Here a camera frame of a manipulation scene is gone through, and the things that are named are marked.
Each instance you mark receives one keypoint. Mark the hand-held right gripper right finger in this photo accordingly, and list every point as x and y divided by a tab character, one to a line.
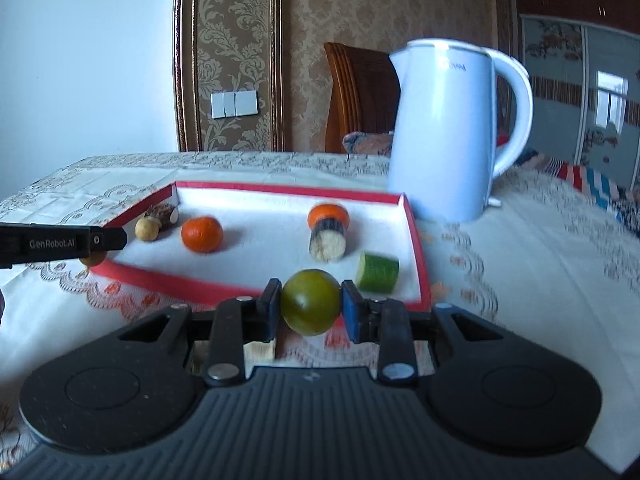
351	311

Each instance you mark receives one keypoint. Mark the pink patterned pillow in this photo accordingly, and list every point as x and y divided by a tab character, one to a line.
367	143

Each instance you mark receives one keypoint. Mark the dark speckled cloth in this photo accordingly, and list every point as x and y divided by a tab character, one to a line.
630	215

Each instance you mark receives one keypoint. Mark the white electric kettle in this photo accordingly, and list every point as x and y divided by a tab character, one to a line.
440	135

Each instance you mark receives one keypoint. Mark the white wall light switch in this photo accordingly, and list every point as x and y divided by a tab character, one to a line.
234	104

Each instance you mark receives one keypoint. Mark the brown longan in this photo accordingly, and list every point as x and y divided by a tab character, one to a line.
95	259

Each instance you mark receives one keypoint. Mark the ornate wooden wall frame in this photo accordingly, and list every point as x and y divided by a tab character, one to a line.
185	60

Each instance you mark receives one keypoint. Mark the small tan potato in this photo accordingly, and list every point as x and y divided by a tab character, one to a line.
147	229

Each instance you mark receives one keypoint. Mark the green tangerine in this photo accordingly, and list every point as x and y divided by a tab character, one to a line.
310	302

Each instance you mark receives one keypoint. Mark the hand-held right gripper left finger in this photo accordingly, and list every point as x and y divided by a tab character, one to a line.
272	306

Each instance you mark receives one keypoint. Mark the striped colourful blanket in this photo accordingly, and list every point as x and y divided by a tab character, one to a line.
590	180

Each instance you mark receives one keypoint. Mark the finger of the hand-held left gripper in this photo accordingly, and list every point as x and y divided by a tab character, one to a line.
111	239

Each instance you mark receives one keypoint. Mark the green cucumber piece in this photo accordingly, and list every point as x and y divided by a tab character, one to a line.
377	272

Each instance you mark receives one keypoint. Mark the red and white tray box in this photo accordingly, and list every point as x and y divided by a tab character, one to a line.
270	220

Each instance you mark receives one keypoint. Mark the orange tangerine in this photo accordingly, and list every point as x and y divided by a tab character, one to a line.
201	234
327	212

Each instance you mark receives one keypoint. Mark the mirrored sliding wardrobe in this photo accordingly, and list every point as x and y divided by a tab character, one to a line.
560	60

